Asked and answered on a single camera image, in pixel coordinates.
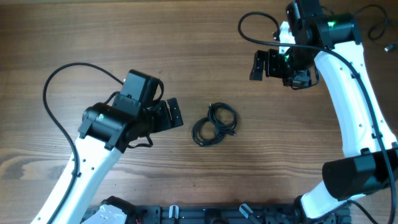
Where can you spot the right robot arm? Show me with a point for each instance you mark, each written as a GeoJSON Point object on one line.
{"type": "Point", "coordinates": [331, 45]}

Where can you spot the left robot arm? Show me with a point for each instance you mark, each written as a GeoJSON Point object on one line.
{"type": "Point", "coordinates": [106, 131]}

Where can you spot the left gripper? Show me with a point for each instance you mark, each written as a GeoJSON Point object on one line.
{"type": "Point", "coordinates": [164, 122]}

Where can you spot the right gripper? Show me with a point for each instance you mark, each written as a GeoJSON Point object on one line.
{"type": "Point", "coordinates": [267, 63]}

